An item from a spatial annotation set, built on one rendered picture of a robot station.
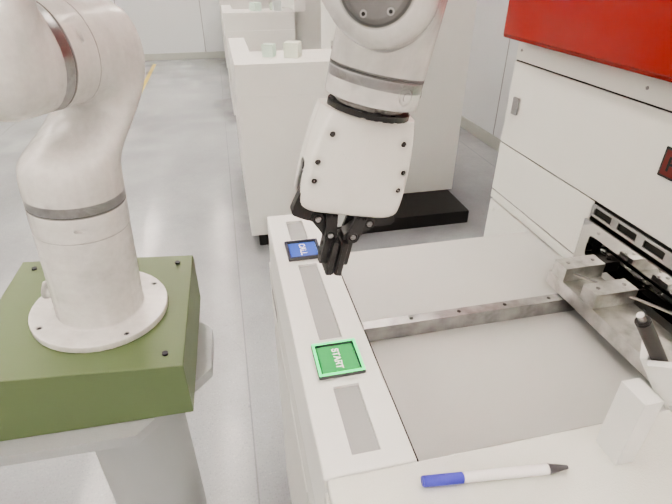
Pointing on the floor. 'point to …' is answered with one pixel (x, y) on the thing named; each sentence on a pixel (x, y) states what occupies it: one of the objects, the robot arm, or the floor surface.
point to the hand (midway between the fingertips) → (334, 252)
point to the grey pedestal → (133, 449)
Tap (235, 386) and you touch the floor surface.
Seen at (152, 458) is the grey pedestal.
